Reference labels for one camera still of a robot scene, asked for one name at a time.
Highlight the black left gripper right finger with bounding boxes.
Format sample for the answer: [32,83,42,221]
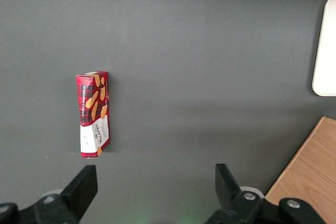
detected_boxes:
[207,163,263,224]

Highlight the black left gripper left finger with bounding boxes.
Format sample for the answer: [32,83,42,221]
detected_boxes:
[35,165,98,224]

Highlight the oak wooden drawer cabinet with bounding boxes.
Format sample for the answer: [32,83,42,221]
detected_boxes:
[265,116,336,224]

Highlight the red tartan shortbread box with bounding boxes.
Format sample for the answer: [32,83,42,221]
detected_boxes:
[76,71,110,159]

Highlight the cream plastic tray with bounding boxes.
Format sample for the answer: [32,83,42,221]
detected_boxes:
[311,0,336,97]

